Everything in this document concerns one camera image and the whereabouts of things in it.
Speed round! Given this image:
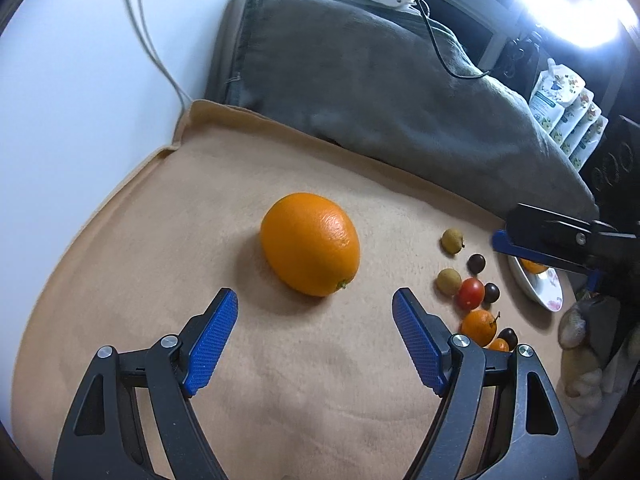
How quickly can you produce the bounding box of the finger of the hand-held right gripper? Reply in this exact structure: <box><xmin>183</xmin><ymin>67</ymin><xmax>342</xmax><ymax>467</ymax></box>
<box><xmin>491</xmin><ymin>229</ymin><xmax>601</xmax><ymax>277</ymax></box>
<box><xmin>504</xmin><ymin>203</ymin><xmax>601</xmax><ymax>263</ymax></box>

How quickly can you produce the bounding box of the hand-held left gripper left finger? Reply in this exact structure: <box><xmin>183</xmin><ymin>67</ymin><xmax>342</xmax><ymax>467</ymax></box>
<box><xmin>51</xmin><ymin>287</ymin><xmax>238</xmax><ymax>480</ymax></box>

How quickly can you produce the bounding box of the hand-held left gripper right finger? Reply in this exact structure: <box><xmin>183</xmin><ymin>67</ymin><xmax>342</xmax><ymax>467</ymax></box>
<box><xmin>391</xmin><ymin>287</ymin><xmax>581</xmax><ymax>480</ymax></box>

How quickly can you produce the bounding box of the brown longan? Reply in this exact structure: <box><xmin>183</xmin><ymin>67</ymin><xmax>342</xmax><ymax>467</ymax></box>
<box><xmin>437</xmin><ymin>268</ymin><xmax>463</xmax><ymax>297</ymax></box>
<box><xmin>440</xmin><ymin>228</ymin><xmax>466</xmax><ymax>256</ymax></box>

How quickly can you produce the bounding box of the white floral plate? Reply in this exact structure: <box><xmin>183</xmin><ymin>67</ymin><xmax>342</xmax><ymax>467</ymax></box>
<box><xmin>509</xmin><ymin>255</ymin><xmax>565</xmax><ymax>313</ymax></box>

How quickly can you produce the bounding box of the red cherry tomato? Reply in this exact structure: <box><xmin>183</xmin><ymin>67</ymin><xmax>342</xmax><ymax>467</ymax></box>
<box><xmin>456</xmin><ymin>278</ymin><xmax>486</xmax><ymax>311</ymax></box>

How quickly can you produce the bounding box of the small mandarin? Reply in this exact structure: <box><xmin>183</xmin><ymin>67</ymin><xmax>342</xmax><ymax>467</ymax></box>
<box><xmin>460</xmin><ymin>309</ymin><xmax>501</xmax><ymax>348</ymax></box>

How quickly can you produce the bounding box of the large smooth orange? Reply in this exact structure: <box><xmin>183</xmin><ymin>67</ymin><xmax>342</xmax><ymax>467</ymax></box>
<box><xmin>260</xmin><ymin>192</ymin><xmax>362</xmax><ymax>297</ymax></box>

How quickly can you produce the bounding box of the white green refill pouch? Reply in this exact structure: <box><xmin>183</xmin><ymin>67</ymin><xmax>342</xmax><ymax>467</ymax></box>
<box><xmin>529</xmin><ymin>58</ymin><xmax>586</xmax><ymax>126</ymax></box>
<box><xmin>570</xmin><ymin>117</ymin><xmax>609</xmax><ymax>170</ymax></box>
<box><xmin>560</xmin><ymin>105</ymin><xmax>603</xmax><ymax>157</ymax></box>
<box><xmin>550</xmin><ymin>89</ymin><xmax>596</xmax><ymax>146</ymax></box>

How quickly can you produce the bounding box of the black speaker box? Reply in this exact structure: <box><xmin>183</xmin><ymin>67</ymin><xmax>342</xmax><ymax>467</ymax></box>
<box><xmin>589</xmin><ymin>115</ymin><xmax>640</xmax><ymax>221</ymax></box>

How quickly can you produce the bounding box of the tan fleece blanket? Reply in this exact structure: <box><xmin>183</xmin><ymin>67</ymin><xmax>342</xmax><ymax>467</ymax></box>
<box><xmin>10</xmin><ymin>100</ymin><xmax>591</xmax><ymax>480</ymax></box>

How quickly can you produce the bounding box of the beige fluffy cloth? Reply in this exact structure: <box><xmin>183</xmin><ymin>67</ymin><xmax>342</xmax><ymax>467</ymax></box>
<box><xmin>557</xmin><ymin>295</ymin><xmax>618</xmax><ymax>456</ymax></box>

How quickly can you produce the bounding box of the grey fleece blanket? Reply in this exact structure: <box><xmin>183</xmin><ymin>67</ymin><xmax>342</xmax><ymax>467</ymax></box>
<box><xmin>220</xmin><ymin>0</ymin><xmax>599</xmax><ymax>221</ymax></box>

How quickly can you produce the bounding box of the bright lamp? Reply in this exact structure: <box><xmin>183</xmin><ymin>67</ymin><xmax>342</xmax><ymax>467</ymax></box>
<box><xmin>509</xmin><ymin>0</ymin><xmax>633</xmax><ymax>50</ymax></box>

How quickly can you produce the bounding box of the black cable bundle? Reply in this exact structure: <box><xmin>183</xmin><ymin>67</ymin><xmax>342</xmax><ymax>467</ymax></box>
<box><xmin>504</xmin><ymin>32</ymin><xmax>543</xmax><ymax>83</ymax></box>

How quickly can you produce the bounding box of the black power cable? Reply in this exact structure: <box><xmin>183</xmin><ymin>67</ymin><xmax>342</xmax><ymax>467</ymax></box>
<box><xmin>407</xmin><ymin>0</ymin><xmax>501</xmax><ymax>81</ymax></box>

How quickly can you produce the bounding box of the white cable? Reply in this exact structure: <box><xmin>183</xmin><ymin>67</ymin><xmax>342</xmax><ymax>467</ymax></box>
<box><xmin>130</xmin><ymin>0</ymin><xmax>193</xmax><ymax>106</ymax></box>
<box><xmin>117</xmin><ymin>0</ymin><xmax>193</xmax><ymax>106</ymax></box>

